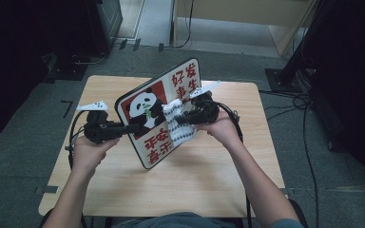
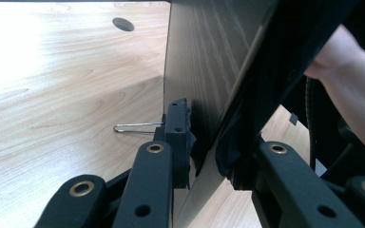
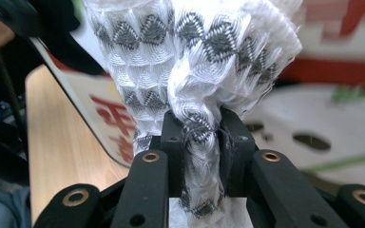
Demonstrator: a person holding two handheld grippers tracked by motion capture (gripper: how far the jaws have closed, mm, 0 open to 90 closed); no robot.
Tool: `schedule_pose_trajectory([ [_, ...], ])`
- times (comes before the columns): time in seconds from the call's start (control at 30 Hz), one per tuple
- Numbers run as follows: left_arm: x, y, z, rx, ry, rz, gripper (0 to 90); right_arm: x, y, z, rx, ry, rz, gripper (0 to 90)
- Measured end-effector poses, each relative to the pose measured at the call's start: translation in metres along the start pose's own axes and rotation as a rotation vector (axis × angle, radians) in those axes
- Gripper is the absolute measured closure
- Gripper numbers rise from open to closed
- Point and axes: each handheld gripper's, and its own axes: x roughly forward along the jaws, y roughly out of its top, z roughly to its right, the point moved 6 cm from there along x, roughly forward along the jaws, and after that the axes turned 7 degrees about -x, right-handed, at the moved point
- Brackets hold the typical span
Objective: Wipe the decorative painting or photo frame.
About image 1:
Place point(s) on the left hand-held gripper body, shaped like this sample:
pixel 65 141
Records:
pixel 98 129

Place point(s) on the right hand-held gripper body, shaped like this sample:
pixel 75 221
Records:
pixel 207 110

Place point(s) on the white patterned cloth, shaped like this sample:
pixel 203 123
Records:
pixel 180 134

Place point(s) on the panda picture board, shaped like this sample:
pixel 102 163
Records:
pixel 158 147

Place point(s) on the person's right hand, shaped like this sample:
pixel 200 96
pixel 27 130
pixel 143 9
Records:
pixel 223 129

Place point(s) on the person's left hand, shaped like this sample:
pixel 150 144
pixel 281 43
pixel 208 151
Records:
pixel 87 155

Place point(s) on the black flat stand base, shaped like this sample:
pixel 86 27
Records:
pixel 63 71

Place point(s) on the grey tape strip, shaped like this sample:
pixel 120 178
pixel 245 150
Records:
pixel 47 189

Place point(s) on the black metal stand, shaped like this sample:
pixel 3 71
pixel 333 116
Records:
pixel 285 79

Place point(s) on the person's blue-grey shirt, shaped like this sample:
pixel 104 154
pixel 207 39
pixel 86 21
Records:
pixel 177 221

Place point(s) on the dark curtain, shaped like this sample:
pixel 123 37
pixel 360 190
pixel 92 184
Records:
pixel 19 63
pixel 355 95

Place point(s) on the light wooden cabinet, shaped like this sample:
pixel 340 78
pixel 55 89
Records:
pixel 250 11

